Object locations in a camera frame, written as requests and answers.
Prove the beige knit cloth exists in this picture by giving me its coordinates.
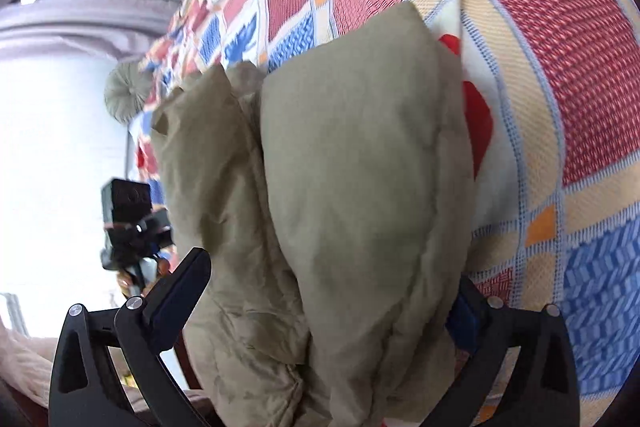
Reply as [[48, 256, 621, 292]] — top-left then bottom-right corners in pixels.
[[0, 324, 68, 413]]

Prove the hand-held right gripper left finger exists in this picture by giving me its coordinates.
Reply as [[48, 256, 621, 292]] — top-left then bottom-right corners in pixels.
[[48, 248, 212, 427]]

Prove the patchwork leaf print bedsheet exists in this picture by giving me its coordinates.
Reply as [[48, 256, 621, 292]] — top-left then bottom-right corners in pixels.
[[132, 0, 640, 427]]

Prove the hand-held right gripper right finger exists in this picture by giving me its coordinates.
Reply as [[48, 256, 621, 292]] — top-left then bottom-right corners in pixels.
[[422, 276, 582, 427]]

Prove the khaki puffer jacket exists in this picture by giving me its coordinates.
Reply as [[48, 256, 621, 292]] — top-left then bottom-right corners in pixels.
[[150, 1, 477, 427]]

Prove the grey round cushion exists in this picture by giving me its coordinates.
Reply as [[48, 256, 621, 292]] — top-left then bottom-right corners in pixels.
[[103, 61, 157, 124]]

